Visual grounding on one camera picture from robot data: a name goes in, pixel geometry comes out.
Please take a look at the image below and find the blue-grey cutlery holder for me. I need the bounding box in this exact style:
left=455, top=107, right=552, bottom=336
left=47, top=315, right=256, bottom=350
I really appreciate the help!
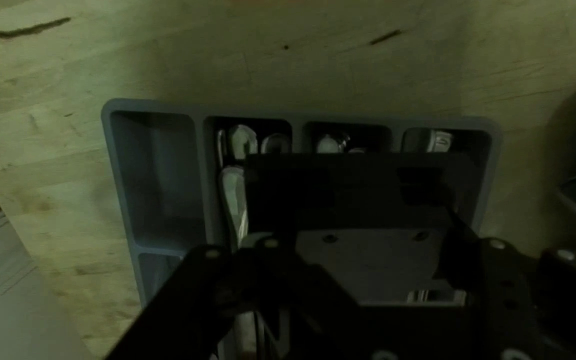
left=98, top=96, right=505, bottom=360

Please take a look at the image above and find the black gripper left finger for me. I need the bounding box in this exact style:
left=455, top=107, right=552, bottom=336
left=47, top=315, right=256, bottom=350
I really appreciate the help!
left=105, top=153, right=364, bottom=360

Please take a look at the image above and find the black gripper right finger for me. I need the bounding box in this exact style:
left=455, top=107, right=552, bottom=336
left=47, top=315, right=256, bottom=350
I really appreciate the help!
left=360, top=150, right=576, bottom=360

